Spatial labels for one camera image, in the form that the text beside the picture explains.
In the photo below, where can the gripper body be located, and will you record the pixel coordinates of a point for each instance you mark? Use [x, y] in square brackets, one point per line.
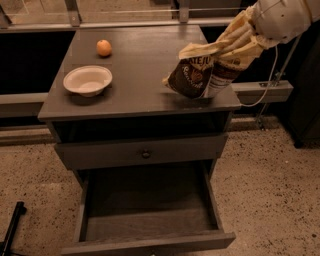
[282, 20]

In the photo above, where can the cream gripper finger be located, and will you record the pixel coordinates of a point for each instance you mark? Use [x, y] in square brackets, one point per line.
[242, 57]
[237, 39]

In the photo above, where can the brown chip bag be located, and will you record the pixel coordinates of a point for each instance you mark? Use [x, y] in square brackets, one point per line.
[199, 74]

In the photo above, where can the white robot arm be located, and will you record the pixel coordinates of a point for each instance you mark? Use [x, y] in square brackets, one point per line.
[264, 25]

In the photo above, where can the grey wooden drawer cabinet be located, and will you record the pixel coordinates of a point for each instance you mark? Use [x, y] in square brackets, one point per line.
[136, 105]

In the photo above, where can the closed grey drawer with knob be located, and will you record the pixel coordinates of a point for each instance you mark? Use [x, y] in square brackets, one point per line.
[104, 154]

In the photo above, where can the open grey wooden drawer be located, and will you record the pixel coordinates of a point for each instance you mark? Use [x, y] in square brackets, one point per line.
[150, 210]

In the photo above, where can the dark cabinet at right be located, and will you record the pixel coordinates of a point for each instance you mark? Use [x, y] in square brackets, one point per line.
[304, 104]

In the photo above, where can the orange fruit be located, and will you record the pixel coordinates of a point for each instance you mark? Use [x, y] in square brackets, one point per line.
[103, 48]

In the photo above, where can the white paper bowl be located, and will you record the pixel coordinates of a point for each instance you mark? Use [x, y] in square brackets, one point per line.
[88, 81]

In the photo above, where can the black metal bar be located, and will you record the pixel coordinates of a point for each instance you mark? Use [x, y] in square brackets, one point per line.
[5, 245]

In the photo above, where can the metal railing frame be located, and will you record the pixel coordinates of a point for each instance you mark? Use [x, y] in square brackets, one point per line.
[50, 16]

